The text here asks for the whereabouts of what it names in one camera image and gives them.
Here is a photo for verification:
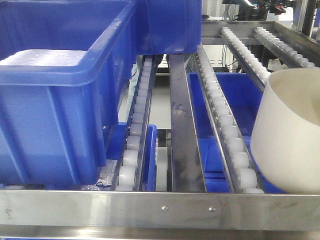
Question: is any white roller track far right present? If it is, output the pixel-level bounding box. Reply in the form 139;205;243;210
253;27;316;68

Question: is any large blue crate front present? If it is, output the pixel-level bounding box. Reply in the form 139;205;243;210
0;0;136;185

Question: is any white roller track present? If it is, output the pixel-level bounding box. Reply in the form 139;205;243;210
253;27;316;68
192;44;265;194
110;55;157;191
221;27;271;92

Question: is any bubble wrap sheet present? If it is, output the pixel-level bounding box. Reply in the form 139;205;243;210
0;49;86;67

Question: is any white roller track left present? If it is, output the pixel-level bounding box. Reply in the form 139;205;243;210
110;55;157;191

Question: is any steel divider rail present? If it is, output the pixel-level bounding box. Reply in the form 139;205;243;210
169;54;206;193

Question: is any white roller track middle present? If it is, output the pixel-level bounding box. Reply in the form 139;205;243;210
192;44;265;194

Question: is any blue crate rear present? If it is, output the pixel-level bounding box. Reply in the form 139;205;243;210
135;0;202;55

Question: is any blue crate lower layer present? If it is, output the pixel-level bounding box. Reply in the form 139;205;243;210
188;72;283;194

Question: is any stainless steel shelf frame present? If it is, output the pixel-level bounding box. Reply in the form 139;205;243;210
0;19;320;238

